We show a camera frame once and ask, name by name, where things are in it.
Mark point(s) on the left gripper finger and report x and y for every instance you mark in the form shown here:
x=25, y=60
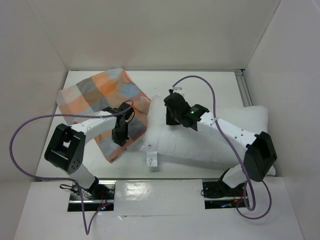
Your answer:
x=123, y=137
x=116, y=136

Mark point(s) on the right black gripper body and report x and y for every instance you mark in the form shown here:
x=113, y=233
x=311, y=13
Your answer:
x=170, y=110

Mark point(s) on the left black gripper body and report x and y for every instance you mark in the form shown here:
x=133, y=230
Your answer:
x=124, y=127

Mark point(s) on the white pillow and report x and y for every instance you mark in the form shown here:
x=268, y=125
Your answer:
x=189, y=147

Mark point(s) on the checkered orange grey pillowcase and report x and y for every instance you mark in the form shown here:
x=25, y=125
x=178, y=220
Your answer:
x=107, y=89

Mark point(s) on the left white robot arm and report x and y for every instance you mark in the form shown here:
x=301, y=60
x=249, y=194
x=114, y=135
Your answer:
x=67, y=144

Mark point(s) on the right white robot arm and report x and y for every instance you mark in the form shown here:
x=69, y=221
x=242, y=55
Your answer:
x=256, y=151

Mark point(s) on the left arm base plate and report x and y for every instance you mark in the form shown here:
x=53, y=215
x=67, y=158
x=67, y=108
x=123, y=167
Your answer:
x=102, y=200

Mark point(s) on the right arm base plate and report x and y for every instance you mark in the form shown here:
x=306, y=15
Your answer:
x=218, y=195

